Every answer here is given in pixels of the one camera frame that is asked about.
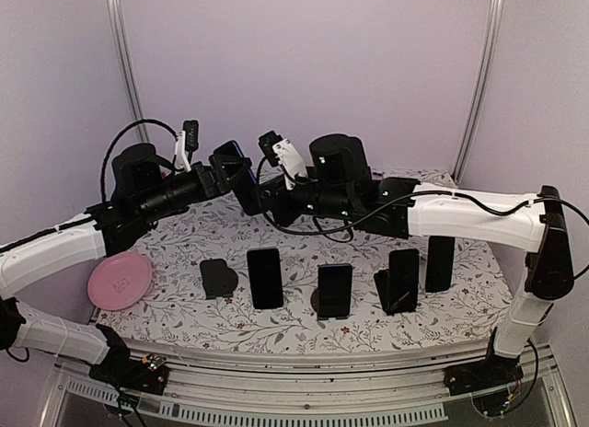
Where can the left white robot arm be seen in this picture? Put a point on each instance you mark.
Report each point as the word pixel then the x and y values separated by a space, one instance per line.
pixel 47 254

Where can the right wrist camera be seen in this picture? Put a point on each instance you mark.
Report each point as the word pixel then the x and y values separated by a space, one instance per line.
pixel 281 153

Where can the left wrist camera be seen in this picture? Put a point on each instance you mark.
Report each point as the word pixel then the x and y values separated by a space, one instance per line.
pixel 186 144

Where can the right aluminium frame post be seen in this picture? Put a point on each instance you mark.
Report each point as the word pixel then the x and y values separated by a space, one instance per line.
pixel 489 46

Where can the black stand wooden base front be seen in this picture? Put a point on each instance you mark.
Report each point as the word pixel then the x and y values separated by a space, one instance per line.
pixel 315 306

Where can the blue phone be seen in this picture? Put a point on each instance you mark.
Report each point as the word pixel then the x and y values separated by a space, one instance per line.
pixel 240 175

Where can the black phone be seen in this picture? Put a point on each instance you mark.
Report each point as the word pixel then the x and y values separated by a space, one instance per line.
pixel 439 264
pixel 405 261
pixel 334 291

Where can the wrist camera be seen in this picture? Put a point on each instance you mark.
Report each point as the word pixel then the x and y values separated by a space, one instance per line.
pixel 186 144
pixel 281 153

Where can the left aluminium frame post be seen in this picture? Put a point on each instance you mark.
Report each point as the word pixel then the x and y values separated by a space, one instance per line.
pixel 119 35

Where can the aluminium frame post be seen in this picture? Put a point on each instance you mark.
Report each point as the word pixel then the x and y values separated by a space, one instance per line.
pixel 119 35
pixel 489 46

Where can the pink bowl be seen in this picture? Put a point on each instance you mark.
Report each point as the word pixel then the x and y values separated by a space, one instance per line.
pixel 120 281

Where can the black phone front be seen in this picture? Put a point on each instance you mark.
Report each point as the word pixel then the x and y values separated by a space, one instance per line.
pixel 405 261

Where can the black folding phone stand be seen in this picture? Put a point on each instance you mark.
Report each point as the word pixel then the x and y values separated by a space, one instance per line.
pixel 384 293

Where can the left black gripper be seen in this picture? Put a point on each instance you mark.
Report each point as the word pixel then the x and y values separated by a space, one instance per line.
pixel 221 177

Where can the floral table mat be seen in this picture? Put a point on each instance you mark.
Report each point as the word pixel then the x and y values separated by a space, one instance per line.
pixel 175 311

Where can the front aluminium rail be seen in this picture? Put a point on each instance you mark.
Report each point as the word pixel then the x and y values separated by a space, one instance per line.
pixel 405 388

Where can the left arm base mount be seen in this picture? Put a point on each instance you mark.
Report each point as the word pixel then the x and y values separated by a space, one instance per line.
pixel 118 369

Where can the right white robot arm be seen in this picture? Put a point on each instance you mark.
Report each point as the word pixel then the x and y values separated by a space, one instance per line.
pixel 532 222

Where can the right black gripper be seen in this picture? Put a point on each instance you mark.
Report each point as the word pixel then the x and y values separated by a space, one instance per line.
pixel 273 200

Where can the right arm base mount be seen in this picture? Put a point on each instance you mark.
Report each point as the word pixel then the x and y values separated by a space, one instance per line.
pixel 491 371

